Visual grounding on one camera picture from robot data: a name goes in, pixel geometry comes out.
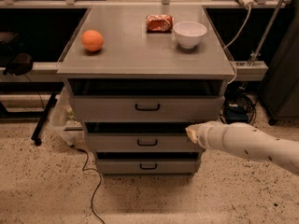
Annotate grey drawer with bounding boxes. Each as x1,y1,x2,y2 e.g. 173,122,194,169
85,122,203,152
68,78,224,122
95,152,201,175

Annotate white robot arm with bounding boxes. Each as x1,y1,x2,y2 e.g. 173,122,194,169
186,121,299,175

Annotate grey drawer cabinet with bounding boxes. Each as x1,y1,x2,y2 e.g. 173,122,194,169
56,4,235,176

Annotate grey bottom drawer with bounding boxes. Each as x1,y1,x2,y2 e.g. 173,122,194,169
95,152,201,175

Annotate grey top drawer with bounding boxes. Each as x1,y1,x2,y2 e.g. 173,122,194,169
68,78,224,122

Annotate blue box on floor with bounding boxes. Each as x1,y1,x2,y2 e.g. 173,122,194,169
223,106,249,124

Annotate dark cabinet right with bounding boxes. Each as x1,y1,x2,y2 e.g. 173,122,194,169
260,8,299,125

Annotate white bowl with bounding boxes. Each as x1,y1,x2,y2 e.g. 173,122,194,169
173,21,207,49

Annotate metal diagonal rod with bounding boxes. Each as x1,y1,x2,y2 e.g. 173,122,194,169
239,0,292,91

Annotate crushed red soda can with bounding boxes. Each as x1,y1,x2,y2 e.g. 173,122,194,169
146,15,174,33

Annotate clear plastic bag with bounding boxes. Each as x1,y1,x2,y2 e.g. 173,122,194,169
50,87,84,146

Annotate orange fruit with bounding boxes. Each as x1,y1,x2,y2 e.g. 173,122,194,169
81,30,104,52

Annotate tangled black cables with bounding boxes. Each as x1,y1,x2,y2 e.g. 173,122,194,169
219,89,259,125

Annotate black floor cable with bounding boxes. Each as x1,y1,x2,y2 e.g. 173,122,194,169
70,144,107,224

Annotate white power cable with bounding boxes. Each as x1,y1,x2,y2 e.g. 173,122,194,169
222,3,252,86

